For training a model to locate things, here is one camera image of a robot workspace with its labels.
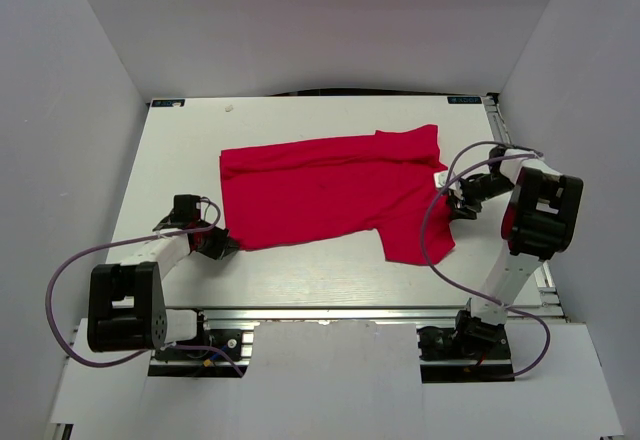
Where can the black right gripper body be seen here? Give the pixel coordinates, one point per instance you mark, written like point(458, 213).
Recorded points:
point(488, 186)

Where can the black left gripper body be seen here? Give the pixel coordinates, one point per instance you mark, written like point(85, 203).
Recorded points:
point(212, 242)

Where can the red t shirt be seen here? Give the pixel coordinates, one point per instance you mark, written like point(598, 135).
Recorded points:
point(300, 192)

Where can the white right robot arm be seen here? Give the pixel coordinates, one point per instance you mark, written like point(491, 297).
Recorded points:
point(539, 222)

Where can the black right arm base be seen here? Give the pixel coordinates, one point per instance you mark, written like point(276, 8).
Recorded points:
point(445, 358)

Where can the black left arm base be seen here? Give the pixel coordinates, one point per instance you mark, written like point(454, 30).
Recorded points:
point(214, 352)

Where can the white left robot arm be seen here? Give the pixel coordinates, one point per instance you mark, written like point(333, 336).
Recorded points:
point(127, 309)

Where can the blue corner sticker right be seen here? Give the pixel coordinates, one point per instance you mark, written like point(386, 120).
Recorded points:
point(464, 100)

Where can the blue corner sticker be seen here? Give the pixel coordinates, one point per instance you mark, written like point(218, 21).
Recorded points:
point(464, 100)
point(168, 103)

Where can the blue corner sticker left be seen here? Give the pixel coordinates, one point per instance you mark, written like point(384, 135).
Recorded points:
point(168, 103)

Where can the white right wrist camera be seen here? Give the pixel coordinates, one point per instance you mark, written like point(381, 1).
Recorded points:
point(447, 177)

